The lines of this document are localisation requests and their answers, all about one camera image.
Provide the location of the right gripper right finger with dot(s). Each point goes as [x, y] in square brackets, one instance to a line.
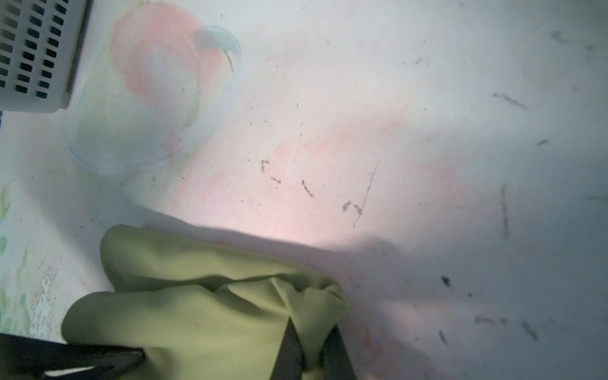
[335, 359]

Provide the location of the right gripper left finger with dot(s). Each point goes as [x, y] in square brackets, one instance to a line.
[290, 359]

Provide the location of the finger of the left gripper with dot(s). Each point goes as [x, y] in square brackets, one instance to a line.
[29, 358]

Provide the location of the olive green skirt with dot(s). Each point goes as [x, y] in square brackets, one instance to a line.
[203, 311]

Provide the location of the white plastic laundry basket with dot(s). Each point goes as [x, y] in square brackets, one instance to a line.
[40, 47]

